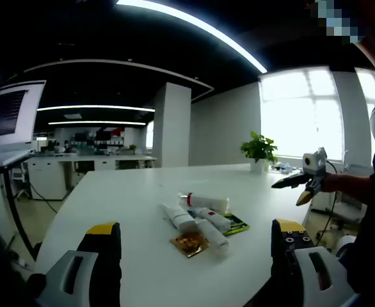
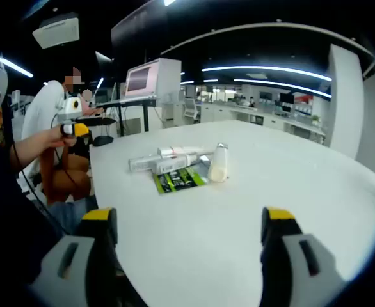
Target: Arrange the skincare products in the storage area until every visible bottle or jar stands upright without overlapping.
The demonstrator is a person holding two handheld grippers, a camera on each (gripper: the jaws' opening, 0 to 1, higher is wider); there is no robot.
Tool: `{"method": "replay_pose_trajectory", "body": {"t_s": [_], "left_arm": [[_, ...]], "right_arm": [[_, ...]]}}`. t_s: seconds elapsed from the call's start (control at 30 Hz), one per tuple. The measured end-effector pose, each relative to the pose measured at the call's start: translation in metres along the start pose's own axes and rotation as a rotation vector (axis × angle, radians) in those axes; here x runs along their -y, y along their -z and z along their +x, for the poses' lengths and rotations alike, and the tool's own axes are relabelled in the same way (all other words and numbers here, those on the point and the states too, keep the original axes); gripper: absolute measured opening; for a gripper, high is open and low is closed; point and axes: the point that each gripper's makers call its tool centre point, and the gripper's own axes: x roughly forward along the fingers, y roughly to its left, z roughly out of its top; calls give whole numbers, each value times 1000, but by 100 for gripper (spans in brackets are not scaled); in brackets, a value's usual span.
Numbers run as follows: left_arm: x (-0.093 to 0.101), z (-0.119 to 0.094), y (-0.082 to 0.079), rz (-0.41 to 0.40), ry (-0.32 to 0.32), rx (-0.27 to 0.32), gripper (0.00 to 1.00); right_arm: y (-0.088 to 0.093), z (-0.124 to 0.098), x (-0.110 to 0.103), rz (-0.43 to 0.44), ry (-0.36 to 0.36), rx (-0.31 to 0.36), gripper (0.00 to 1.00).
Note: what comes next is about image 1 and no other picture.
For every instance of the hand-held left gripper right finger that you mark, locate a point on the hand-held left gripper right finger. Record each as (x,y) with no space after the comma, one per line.
(286,262)

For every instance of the white skincare tube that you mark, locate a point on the white skincare tube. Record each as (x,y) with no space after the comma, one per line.
(179,217)

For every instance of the potted green plant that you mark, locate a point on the potted green plant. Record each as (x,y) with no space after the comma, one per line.
(259,150)

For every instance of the gold skincare sachet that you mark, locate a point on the gold skincare sachet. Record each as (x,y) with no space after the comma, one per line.
(189,244)

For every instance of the black-legged standing desk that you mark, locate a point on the black-legged standing desk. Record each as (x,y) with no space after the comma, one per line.
(18,208)

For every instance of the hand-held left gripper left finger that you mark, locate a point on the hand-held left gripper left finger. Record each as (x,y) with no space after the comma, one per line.
(104,256)

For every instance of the white mesh office chair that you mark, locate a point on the white mesh office chair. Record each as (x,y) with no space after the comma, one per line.
(20,184)

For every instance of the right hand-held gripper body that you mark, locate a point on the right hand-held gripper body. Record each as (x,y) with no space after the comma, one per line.
(317,166)

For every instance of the long ceiling light strip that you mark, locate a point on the long ceiling light strip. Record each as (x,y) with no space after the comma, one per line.
(200,25)

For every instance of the large bright window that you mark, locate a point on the large bright window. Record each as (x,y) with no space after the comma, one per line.
(302,118)
(366,89)

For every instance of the skincare bottle red collar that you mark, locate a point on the skincare bottle red collar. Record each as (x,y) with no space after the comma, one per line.
(206,201)

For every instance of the green skincare sachet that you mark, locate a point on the green skincare sachet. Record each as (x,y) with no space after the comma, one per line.
(237,225)

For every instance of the white office counter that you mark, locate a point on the white office counter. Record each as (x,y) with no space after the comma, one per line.
(46,179)

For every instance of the person's right hand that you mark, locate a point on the person's right hand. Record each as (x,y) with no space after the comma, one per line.
(330,184)

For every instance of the plain white skincare bottle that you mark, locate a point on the plain white skincare bottle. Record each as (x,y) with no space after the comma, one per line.
(214,238)

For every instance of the skincare bottle red label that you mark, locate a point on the skincare bottle red label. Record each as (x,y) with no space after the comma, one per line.
(218,220)

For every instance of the white round object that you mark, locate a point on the white round object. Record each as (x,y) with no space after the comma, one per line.
(346,246)

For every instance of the blue and white items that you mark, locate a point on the blue and white items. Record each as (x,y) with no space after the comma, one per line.
(286,168)

